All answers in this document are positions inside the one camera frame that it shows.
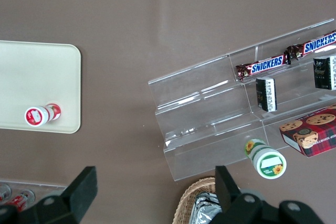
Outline green white sunflower cup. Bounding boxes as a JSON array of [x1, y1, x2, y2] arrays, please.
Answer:
[[244, 138, 288, 180]]

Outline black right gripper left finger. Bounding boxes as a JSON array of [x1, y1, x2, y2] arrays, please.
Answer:
[[60, 165, 100, 219]]

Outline small black box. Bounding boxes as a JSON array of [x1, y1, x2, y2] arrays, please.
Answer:
[[313, 55, 336, 91], [255, 77, 278, 113]]

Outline red tartan cookie box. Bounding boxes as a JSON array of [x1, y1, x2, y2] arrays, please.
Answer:
[[278, 104, 336, 158]]

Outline Snickers bar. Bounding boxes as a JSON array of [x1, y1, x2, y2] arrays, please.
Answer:
[[235, 54, 292, 82], [283, 30, 336, 62]]

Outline clear acrylic bottle rack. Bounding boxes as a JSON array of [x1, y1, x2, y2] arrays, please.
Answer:
[[0, 180, 67, 209]]

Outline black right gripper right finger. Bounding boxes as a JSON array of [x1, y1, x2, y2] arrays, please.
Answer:
[[214, 165, 241, 214]]

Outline stacked foil containers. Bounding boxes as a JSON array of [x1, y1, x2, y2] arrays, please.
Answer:
[[193, 191, 224, 224]]

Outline beige plastic tray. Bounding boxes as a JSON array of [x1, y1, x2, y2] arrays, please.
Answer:
[[0, 40, 82, 134]]

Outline light wicker basket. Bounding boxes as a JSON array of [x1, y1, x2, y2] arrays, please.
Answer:
[[178, 177, 224, 224]]

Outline clear acrylic stepped shelf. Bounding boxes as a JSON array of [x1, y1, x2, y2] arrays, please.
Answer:
[[147, 18, 336, 182]]

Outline red white yogurt cup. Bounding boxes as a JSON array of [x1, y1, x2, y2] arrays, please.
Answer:
[[24, 102, 62, 128]]

